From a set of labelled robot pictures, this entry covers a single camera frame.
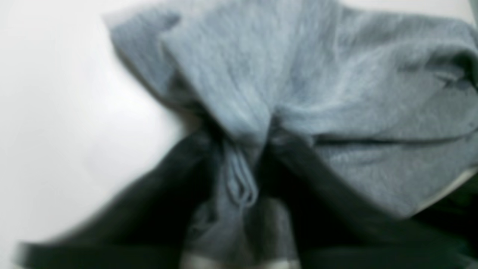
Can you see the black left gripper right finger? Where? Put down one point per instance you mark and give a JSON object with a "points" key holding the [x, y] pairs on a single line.
{"points": [[335, 228]]}

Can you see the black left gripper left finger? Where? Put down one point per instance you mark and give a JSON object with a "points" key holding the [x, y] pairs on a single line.
{"points": [[144, 226]]}

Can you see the dark grey t-shirt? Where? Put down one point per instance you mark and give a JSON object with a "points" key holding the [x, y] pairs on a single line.
{"points": [[388, 101]]}

